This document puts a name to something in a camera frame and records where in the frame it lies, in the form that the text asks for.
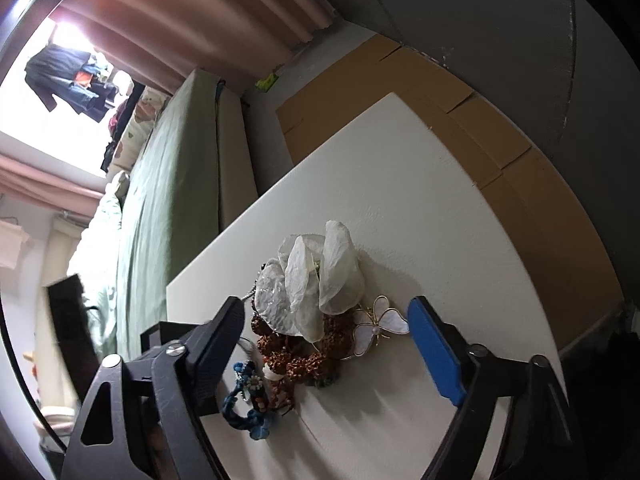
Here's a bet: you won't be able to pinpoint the brown rudraksha bead bracelet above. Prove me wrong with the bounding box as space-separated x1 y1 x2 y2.
248 306 359 401

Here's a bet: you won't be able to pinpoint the white shell butterfly brooch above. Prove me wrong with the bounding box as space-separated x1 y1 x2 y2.
346 295 409 360

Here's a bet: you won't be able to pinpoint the white fabric flower hairpiece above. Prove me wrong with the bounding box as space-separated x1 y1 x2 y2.
253 220 366 344

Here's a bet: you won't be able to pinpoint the white table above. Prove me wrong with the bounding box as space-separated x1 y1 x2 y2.
165 91 569 480

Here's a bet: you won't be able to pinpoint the light green blanket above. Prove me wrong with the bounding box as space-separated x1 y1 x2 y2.
67 171 129 359

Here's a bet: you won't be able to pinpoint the flattened brown cardboard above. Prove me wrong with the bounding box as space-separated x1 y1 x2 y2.
277 35 623 358

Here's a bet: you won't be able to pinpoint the green covered bed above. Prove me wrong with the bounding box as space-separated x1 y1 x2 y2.
115 70 257 359

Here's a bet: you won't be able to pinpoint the floral pillow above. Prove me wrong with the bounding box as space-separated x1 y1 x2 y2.
107 87 170 176

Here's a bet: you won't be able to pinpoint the green yellow floor item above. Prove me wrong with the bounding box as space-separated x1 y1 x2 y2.
255 73 279 92

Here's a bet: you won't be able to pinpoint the hanging dark clothes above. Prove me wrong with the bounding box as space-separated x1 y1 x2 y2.
25 44 118 122

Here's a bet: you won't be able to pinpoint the pink curtain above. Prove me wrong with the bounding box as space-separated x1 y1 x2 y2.
50 0 334 93

